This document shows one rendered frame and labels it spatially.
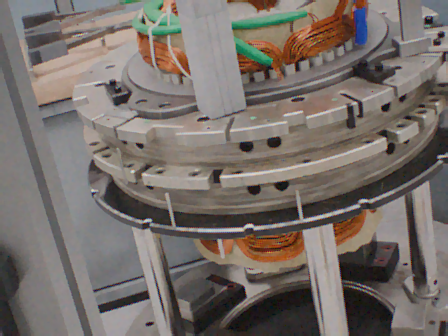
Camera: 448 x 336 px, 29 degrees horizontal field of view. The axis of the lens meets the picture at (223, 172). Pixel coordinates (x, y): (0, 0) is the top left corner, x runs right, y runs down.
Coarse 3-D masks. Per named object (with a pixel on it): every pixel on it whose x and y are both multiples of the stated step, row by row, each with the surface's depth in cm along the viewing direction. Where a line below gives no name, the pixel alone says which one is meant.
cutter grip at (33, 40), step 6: (48, 30) 94; (54, 30) 94; (60, 30) 94; (30, 36) 94; (36, 36) 94; (42, 36) 94; (48, 36) 94; (54, 36) 94; (60, 36) 94; (30, 42) 95; (36, 42) 95; (42, 42) 95; (48, 42) 95; (30, 48) 95
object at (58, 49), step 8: (64, 40) 90; (40, 48) 89; (48, 48) 89; (56, 48) 89; (64, 48) 90; (32, 56) 88; (40, 56) 89; (48, 56) 89; (56, 56) 90; (32, 64) 89
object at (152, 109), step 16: (384, 16) 75; (400, 32) 71; (384, 48) 68; (128, 64) 76; (128, 80) 72; (320, 80) 64; (336, 80) 65; (144, 96) 68; (160, 96) 67; (256, 96) 64; (272, 96) 64; (288, 96) 64; (144, 112) 66; (160, 112) 65; (176, 112) 65; (192, 112) 65
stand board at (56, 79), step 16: (128, 16) 105; (128, 32) 99; (80, 48) 97; (96, 48) 96; (112, 48) 94; (48, 64) 94; (64, 64) 92; (80, 64) 91; (48, 80) 89; (64, 80) 89; (48, 96) 89; (64, 96) 90
